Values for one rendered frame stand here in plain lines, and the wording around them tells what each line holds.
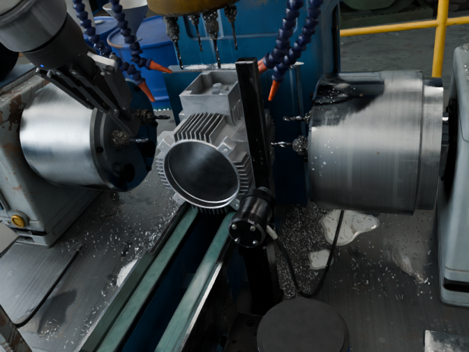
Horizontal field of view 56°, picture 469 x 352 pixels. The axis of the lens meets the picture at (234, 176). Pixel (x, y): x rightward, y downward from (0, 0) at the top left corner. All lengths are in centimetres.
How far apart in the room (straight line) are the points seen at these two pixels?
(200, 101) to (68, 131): 27
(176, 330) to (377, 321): 35
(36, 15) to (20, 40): 4
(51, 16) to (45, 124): 45
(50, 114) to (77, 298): 38
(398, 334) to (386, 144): 32
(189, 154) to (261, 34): 31
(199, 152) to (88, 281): 37
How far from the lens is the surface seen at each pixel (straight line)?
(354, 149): 71
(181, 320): 73
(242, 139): 81
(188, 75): 98
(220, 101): 83
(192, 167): 95
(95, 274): 105
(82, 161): 94
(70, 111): 95
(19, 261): 119
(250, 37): 103
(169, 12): 78
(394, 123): 71
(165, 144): 83
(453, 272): 83
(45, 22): 56
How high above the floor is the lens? 147
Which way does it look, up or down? 33 degrees down
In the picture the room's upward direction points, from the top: 11 degrees counter-clockwise
